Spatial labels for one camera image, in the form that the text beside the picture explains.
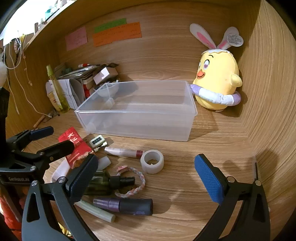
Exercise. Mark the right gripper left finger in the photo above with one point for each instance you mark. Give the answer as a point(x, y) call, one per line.
point(39, 221)

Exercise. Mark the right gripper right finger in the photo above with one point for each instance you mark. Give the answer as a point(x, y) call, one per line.
point(252, 221)

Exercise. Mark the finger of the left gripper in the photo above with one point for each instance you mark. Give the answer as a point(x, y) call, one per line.
point(22, 139)
point(44, 156)

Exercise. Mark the red paper packet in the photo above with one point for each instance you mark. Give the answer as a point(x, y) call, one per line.
point(81, 149)

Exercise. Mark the dark green glass bottle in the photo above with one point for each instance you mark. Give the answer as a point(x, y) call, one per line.
point(103, 184)

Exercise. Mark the mahjong tile block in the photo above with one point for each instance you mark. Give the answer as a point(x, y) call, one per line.
point(98, 142)

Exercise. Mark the pale green stick tube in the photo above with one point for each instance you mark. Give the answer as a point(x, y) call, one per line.
point(95, 211)

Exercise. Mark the purple black cosmetic tube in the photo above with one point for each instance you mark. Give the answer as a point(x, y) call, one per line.
point(132, 206)

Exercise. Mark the pink white cosmetic tube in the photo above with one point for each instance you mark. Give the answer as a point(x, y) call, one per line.
point(123, 152)

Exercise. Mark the white tape roll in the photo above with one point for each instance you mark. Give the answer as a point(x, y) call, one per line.
point(152, 161)

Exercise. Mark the yellow green spray bottle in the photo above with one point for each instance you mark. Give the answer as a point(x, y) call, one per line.
point(57, 90)

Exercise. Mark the white folded paper stack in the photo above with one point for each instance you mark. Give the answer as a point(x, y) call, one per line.
point(72, 90)

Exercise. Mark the stack of papers and books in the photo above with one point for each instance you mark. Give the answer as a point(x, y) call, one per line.
point(86, 76)

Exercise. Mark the red white marker pen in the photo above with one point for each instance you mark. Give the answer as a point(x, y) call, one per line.
point(84, 65)

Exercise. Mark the small white cardboard box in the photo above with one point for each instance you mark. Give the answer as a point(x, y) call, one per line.
point(105, 74)

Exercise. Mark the pink sticky note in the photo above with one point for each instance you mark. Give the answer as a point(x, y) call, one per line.
point(76, 39)

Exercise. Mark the clear plastic storage bin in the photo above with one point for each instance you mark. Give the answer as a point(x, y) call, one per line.
point(155, 109)

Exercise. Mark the yellow chick plush toy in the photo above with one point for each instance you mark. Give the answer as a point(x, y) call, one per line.
point(217, 75)

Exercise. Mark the green sticky note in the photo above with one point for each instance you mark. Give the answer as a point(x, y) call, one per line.
point(109, 25)

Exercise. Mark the orange sticky note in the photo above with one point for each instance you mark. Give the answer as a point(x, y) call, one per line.
point(118, 33)

